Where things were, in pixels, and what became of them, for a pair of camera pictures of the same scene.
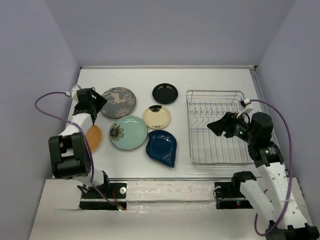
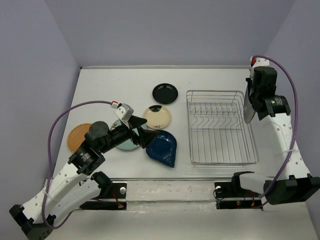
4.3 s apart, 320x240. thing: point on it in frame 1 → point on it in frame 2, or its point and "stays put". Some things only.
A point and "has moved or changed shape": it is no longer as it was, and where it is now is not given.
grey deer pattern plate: (121, 102) has moved or changed shape
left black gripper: (99, 100) → (146, 136)
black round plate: (165, 93) stays put
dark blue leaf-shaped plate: (161, 145) stays put
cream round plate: (157, 117) stays put
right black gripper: (226, 125) → (250, 82)
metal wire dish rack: (206, 147) stays put
